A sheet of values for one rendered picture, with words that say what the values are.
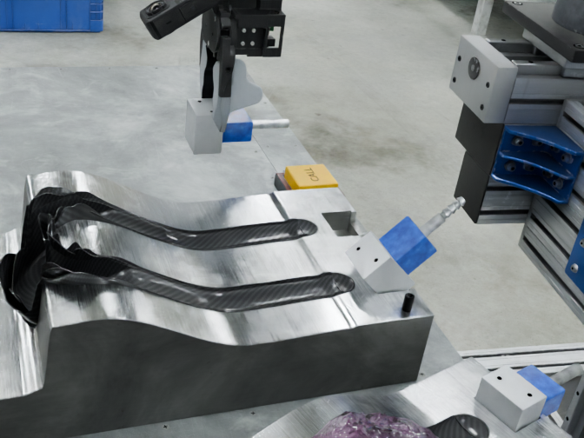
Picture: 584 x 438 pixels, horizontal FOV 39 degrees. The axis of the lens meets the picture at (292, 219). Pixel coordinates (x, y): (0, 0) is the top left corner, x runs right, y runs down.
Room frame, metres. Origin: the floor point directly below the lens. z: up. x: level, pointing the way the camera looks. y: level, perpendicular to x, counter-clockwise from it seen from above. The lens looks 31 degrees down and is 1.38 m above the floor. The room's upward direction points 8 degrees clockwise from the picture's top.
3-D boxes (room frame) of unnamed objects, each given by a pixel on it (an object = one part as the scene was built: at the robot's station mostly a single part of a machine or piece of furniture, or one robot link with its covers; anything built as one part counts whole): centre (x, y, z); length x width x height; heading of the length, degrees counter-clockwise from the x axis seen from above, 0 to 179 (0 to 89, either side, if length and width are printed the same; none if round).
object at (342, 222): (0.82, -0.06, 0.87); 0.05 x 0.05 x 0.04; 24
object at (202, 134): (0.96, 0.08, 0.93); 0.13 x 0.05 x 0.05; 114
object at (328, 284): (0.69, 0.11, 0.92); 0.35 x 0.16 x 0.09; 114
